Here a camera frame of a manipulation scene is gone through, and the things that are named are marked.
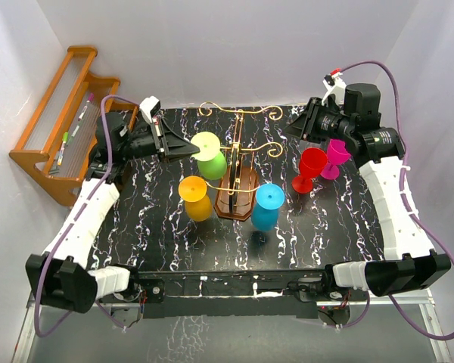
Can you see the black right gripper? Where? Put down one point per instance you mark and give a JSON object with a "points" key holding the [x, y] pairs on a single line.
{"points": [[306, 124]]}

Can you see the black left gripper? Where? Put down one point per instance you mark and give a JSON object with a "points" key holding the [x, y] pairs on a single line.
{"points": [[178, 147]]}

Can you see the red wine glass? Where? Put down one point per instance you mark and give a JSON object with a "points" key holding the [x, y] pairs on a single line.
{"points": [[312, 162]]}

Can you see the green wine glass cream base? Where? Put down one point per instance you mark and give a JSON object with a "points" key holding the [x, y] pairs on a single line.
{"points": [[210, 159]]}

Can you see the orange wine glass yellow base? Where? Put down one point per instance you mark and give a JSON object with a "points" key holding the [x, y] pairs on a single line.
{"points": [[193, 191]]}

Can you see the magenta wine glass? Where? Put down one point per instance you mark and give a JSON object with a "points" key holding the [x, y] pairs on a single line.
{"points": [[337, 155]]}

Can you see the blue wine glass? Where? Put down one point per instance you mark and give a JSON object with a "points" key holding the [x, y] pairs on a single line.
{"points": [[269, 199]]}

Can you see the gold wire wine glass rack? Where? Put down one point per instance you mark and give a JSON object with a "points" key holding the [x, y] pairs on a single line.
{"points": [[235, 198]]}

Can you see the clear wine glass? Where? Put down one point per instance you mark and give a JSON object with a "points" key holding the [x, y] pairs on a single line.
{"points": [[311, 144]]}

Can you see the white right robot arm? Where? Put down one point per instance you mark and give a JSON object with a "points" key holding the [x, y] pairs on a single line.
{"points": [[410, 262]]}

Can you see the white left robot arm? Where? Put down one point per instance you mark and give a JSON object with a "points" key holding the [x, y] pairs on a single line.
{"points": [[60, 277]]}

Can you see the wooden tiered shelf rack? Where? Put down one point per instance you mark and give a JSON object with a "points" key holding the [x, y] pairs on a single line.
{"points": [[37, 149]]}

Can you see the purple capped marker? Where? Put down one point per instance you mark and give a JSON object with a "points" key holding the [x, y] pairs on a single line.
{"points": [[84, 109]]}

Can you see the green capped marker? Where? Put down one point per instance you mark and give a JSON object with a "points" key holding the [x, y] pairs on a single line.
{"points": [[62, 148]]}

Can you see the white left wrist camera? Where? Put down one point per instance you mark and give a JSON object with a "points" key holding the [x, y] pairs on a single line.
{"points": [[149, 108]]}

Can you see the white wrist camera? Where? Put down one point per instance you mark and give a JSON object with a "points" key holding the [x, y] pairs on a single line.
{"points": [[149, 108], [334, 86]]}

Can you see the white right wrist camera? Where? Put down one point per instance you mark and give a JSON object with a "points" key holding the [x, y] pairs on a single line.
{"points": [[334, 86]]}

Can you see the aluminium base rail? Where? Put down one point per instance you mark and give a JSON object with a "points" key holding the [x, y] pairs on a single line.
{"points": [[233, 329]]}

